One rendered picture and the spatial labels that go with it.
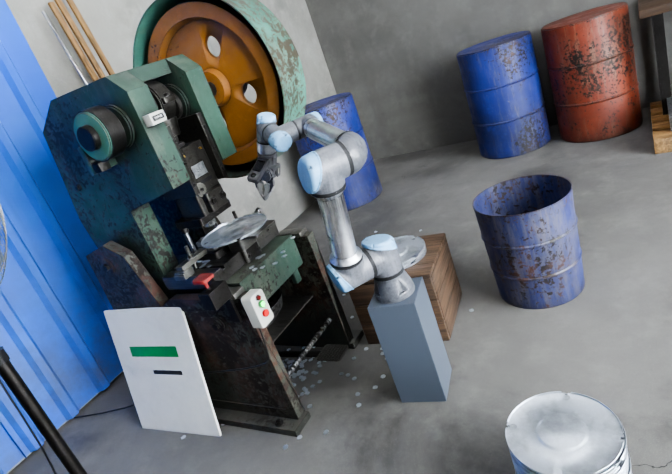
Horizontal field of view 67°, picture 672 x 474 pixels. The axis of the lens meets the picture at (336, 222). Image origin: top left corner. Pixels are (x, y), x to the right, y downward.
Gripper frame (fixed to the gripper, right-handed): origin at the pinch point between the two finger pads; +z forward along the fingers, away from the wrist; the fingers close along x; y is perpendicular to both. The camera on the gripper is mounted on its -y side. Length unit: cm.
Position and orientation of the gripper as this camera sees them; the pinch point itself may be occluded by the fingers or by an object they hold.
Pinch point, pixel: (264, 198)
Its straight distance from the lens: 210.2
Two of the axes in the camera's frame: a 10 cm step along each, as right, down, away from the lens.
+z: -0.7, 8.5, 5.3
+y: 4.2, -4.6, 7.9
